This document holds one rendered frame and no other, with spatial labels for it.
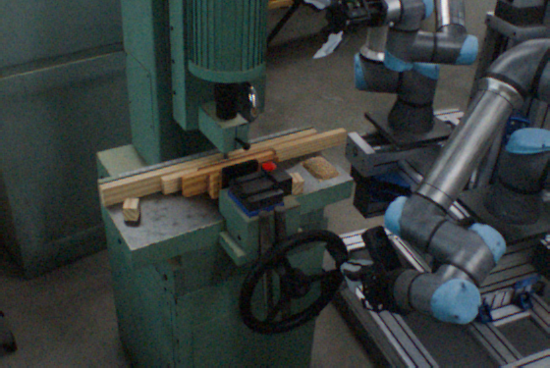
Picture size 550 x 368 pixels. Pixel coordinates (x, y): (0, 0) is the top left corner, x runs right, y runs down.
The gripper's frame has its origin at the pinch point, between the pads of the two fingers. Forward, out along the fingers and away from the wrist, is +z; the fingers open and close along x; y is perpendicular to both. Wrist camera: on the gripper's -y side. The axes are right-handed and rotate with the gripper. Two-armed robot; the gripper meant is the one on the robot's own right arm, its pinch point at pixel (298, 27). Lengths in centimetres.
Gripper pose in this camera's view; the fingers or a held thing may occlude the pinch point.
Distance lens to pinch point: 138.1
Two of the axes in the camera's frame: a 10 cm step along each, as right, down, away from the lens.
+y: 3.9, -2.7, -8.8
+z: -8.5, 2.5, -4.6
